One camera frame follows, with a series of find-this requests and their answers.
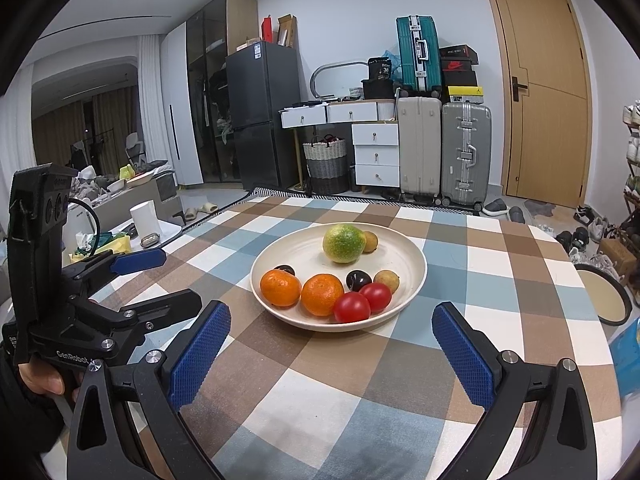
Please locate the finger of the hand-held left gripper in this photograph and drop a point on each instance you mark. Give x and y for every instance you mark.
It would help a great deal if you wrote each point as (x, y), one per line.
(137, 260)
(160, 307)

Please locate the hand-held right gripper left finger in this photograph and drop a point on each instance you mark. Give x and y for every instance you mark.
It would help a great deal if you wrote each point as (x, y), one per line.
(200, 355)

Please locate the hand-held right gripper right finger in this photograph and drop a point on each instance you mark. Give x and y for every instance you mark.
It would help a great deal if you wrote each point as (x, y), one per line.
(462, 355)

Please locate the orange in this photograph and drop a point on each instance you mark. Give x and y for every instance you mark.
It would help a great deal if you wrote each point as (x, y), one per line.
(321, 295)
(280, 289)

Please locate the red tomato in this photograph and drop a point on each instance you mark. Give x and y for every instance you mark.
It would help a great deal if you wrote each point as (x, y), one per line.
(377, 295)
(351, 308)

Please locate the brown longan fruit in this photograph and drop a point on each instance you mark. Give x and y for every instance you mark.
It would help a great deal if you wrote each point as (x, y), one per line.
(387, 279)

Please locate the dark purple plum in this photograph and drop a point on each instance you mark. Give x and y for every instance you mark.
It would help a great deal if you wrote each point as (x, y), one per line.
(357, 280)
(284, 270)

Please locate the cream round plate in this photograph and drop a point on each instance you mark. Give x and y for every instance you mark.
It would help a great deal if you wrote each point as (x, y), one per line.
(300, 255)

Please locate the person's left hand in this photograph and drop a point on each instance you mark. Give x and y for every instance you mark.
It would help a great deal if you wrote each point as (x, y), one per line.
(45, 380)

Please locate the yellow cloth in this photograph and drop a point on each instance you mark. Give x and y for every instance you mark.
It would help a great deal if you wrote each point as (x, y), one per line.
(117, 246)

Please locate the white tray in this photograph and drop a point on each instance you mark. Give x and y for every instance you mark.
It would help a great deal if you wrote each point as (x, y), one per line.
(167, 232)

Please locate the white paper roll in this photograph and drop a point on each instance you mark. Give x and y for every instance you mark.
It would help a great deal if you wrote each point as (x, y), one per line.
(145, 220)

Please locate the beige slippers pair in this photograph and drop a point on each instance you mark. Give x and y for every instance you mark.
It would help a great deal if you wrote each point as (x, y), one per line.
(200, 212)

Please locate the office chair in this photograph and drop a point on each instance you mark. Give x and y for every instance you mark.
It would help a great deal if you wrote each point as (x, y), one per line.
(136, 149)

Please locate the checkered tablecloth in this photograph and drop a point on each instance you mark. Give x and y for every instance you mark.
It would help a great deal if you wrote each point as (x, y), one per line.
(320, 385)

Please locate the brown curtain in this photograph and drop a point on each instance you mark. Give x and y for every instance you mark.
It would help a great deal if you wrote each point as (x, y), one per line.
(60, 130)

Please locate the small brown round fruit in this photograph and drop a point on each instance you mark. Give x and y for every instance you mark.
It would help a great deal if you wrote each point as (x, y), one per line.
(371, 241)

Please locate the grey slipper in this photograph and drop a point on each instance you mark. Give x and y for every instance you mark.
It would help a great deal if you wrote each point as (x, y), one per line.
(516, 216)
(495, 207)

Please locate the round beige black-rimmed tray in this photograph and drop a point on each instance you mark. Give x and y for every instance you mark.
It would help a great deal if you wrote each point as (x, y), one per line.
(600, 295)

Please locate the white grey sneaker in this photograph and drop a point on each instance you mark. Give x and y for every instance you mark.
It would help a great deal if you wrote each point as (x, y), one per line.
(578, 256)
(598, 230)

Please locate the white wardrobe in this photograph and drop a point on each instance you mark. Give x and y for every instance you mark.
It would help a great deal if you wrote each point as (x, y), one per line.
(180, 110)

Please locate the green yellow citrus fruit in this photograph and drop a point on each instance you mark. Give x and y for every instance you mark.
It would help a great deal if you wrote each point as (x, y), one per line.
(343, 243)

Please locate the grey floor mat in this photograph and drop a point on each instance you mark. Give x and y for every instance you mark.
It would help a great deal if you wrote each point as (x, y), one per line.
(539, 208)

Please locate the white curtain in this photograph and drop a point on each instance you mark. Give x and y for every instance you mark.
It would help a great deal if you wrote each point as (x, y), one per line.
(150, 95)

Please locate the black white sneaker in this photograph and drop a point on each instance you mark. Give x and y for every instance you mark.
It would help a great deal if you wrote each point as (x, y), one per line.
(584, 215)

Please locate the glass door wardrobe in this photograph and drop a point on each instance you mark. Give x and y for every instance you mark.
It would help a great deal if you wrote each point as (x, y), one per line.
(215, 85)

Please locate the dark grey refrigerator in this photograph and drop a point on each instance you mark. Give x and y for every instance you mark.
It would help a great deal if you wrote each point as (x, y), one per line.
(262, 110)

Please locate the silver suitcase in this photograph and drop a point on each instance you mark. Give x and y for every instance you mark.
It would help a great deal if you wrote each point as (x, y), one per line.
(465, 155)

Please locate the beige suitcase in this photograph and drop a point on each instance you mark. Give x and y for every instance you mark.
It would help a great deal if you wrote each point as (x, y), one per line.
(420, 150)

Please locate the woven laundry basket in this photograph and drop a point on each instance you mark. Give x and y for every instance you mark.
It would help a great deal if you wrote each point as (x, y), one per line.
(325, 165)

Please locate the wooden shoe rack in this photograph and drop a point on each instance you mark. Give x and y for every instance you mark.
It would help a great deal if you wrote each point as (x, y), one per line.
(631, 200)

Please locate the white desk with drawers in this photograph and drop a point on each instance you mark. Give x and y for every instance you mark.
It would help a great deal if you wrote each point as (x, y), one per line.
(375, 135)

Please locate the oval mirror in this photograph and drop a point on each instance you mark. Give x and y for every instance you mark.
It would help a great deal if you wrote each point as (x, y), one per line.
(316, 77)

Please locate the white ribbed container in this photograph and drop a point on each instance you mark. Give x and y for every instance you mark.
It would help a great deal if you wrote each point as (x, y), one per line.
(386, 111)

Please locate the wooden door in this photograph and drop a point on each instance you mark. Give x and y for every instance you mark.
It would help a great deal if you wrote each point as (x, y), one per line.
(540, 110)

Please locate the yellow black shoe box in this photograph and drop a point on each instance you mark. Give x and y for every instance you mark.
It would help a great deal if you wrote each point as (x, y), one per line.
(465, 95)

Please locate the white mesh basket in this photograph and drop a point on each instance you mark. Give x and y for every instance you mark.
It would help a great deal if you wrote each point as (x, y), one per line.
(355, 92)

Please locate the cardboard box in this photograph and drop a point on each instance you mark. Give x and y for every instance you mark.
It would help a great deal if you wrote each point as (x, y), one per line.
(287, 30)

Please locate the plain black shoe box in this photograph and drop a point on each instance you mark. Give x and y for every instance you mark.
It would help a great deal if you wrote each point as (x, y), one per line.
(460, 78)

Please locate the black storage box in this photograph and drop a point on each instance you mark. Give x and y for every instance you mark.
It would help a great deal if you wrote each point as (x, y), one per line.
(380, 89)

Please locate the row of shoes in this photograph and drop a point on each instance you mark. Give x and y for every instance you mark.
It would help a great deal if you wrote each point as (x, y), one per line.
(634, 132)

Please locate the black shoe box red logo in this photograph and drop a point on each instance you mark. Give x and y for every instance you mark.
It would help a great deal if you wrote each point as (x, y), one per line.
(460, 64)

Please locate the black printed packet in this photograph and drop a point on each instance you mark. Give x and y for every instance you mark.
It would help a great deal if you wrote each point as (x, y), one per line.
(380, 69)

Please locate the blue plastic bag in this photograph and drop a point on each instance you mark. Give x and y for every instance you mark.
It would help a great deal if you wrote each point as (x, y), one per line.
(392, 62)

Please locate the flat black shoe box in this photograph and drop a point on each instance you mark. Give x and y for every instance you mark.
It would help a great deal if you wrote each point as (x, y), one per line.
(456, 52)

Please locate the teal suitcase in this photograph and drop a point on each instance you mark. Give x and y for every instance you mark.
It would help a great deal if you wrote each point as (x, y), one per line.
(417, 55)

